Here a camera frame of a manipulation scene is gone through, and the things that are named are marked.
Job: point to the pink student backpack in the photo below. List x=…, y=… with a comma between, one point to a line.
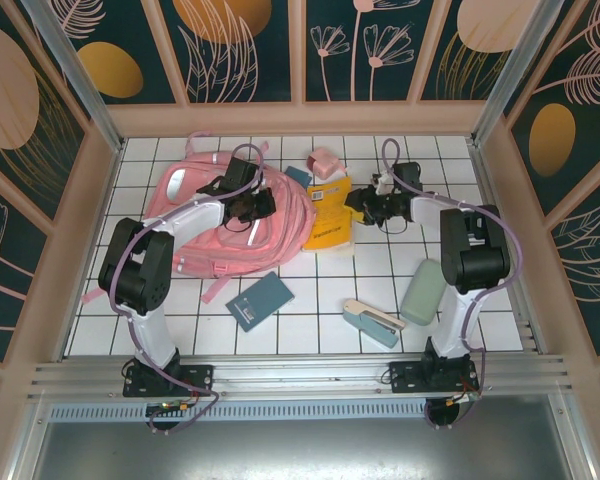
x=280, y=235

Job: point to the yellow paperback book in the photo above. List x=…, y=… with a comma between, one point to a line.
x=330, y=220

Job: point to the small blue stitched case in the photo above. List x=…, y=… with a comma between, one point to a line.
x=298, y=175

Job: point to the pink tape dispenser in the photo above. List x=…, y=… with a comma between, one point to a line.
x=325, y=162

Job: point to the pale green pencil case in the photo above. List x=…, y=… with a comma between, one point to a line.
x=422, y=292

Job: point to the slate blue book with barcode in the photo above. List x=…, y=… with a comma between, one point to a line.
x=259, y=301

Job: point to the blue and beige stapler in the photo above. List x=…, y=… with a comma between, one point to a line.
x=375, y=325

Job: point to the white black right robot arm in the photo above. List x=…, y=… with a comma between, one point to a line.
x=452, y=325

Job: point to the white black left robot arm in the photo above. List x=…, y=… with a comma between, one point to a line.
x=147, y=330

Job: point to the grey metal sheet panel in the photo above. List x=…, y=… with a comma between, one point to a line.
x=305, y=450

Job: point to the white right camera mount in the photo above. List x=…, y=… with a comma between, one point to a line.
x=380, y=184

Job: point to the aluminium front rail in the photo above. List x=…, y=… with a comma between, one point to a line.
x=300, y=372

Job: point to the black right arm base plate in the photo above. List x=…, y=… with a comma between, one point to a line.
x=405, y=380

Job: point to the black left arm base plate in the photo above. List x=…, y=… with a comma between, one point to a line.
x=200, y=377

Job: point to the aluminium right corner post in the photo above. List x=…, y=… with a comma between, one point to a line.
x=515, y=70

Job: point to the aluminium corner post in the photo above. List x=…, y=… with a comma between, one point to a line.
x=78, y=80
x=515, y=70

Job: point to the aluminium side rail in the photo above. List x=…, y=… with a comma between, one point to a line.
x=530, y=332

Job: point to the aluminium left corner post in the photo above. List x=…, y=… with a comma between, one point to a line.
x=78, y=80

